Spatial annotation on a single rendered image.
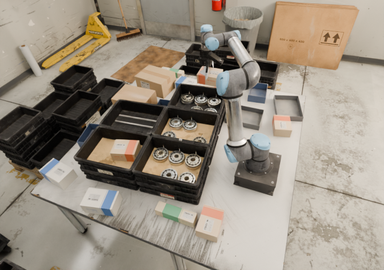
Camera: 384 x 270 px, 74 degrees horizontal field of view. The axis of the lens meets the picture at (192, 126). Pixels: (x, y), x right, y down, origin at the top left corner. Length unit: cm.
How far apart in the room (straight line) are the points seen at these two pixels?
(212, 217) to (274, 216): 37
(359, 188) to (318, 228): 62
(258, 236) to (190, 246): 38
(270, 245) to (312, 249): 88
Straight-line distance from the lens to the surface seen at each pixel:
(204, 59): 178
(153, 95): 215
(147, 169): 163
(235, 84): 129
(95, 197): 167
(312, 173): 277
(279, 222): 162
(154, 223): 159
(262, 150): 150
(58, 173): 190
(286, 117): 206
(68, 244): 254
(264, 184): 160
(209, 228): 147
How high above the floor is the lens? 212
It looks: 45 degrees down
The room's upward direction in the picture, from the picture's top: 4 degrees counter-clockwise
